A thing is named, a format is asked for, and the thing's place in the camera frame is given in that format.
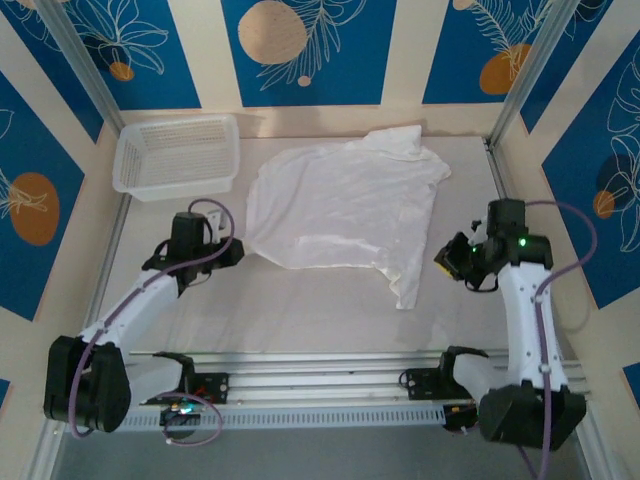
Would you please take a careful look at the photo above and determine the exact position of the aluminium frame post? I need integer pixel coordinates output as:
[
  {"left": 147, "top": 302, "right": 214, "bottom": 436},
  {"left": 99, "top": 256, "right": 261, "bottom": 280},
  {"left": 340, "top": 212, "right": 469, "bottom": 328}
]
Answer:
[
  {"left": 489, "top": 0, "right": 576, "bottom": 151},
  {"left": 37, "top": 0, "right": 126, "bottom": 134}
]

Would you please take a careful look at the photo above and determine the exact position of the aluminium cross rail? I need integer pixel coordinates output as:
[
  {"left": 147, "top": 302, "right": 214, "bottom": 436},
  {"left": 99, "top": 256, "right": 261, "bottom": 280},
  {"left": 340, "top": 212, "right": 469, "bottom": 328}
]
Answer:
[{"left": 124, "top": 352, "right": 591, "bottom": 410}]

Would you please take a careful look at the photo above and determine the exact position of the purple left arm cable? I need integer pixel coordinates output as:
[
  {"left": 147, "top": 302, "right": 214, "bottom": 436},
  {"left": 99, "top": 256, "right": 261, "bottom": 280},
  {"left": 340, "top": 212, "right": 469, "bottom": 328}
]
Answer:
[{"left": 67, "top": 198, "right": 237, "bottom": 447}]

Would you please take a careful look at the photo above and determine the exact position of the white t-shirt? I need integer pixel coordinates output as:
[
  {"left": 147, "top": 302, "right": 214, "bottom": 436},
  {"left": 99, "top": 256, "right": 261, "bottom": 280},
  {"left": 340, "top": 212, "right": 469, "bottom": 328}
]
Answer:
[{"left": 244, "top": 124, "right": 453, "bottom": 312}]

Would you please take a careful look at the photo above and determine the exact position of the aluminium side rail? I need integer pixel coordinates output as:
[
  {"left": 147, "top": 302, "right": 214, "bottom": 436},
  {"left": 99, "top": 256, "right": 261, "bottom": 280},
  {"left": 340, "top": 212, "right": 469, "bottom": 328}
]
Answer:
[
  {"left": 482, "top": 137, "right": 569, "bottom": 361},
  {"left": 69, "top": 129, "right": 129, "bottom": 371}
]

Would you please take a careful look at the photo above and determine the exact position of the white perforated plastic basket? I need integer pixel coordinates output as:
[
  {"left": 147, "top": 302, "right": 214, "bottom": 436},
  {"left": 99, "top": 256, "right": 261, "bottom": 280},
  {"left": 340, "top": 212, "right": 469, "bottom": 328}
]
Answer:
[{"left": 112, "top": 113, "right": 242, "bottom": 203}]

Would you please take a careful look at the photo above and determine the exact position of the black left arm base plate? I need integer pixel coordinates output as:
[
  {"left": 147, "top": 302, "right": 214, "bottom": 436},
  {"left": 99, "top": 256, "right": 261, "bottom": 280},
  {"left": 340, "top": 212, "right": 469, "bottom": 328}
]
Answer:
[{"left": 187, "top": 372, "right": 230, "bottom": 405}]

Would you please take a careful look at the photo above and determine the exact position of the grey slotted cable duct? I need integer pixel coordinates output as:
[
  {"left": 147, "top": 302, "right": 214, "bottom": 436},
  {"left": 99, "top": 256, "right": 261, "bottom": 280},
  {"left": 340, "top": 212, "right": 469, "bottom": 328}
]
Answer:
[{"left": 62, "top": 403, "right": 481, "bottom": 432}]

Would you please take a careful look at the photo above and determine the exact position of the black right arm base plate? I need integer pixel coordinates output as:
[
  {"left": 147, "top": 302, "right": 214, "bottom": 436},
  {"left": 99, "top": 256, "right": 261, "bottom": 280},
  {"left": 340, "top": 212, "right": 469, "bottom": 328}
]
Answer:
[{"left": 403, "top": 367, "right": 451, "bottom": 401}]

